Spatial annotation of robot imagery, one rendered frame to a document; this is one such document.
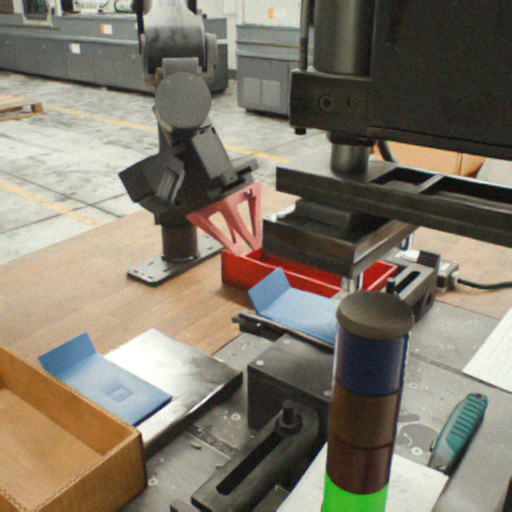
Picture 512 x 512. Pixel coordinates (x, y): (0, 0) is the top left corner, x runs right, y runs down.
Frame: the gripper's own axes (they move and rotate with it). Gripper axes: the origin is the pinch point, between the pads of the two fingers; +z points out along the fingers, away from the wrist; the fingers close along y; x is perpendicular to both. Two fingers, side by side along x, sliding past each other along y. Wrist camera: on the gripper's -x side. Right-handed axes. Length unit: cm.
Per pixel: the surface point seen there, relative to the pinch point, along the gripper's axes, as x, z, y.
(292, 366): -9.4, 11.7, 8.2
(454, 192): 2.1, 1.6, 26.1
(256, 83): 461, -74, -355
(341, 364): -27.2, 1.7, 31.0
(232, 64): 671, -145, -550
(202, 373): -10.2, 11.2, -5.9
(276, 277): 1.8, 5.4, 0.5
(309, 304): 1.3, 9.6, 4.1
